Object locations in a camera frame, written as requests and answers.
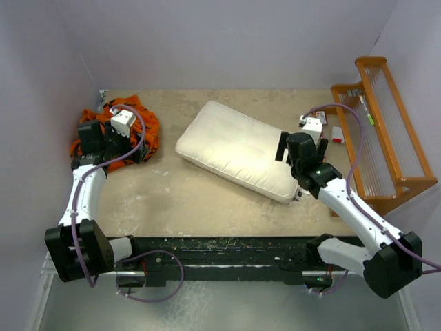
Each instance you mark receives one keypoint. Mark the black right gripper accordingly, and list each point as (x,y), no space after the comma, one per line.
(282,146)

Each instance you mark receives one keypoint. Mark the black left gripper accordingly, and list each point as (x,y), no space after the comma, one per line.
(110,132)

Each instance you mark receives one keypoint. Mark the orange patterned pillowcase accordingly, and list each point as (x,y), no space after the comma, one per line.
(148,127)

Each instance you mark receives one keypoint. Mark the white pillow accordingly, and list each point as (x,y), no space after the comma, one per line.
(240,149)

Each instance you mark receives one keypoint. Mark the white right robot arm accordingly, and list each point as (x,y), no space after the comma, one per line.
(388,259)

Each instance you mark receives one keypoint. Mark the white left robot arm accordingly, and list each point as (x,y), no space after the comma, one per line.
(77,246)

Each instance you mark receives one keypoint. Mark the white red label card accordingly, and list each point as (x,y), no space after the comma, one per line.
(321,115)

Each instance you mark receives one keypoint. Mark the white red small box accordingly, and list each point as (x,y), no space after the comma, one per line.
(337,135)

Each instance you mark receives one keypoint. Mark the green tipped white pen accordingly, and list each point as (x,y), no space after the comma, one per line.
(366,109)

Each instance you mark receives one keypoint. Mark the grey small clip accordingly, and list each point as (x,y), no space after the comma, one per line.
(354,92)

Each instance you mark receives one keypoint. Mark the orange wooden tiered rack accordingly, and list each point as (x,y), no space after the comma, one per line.
(391,167)

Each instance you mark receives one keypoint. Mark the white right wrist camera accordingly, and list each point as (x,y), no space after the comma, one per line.
(311,126)

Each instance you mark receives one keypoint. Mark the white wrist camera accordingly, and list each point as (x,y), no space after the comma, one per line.
(311,126)
(122,121)

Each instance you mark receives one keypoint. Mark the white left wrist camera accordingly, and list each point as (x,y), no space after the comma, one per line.
(122,121)

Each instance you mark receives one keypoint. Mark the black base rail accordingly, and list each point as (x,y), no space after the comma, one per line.
(237,259)

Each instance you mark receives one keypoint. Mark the aluminium frame rail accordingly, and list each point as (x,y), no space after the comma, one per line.
(202,305)

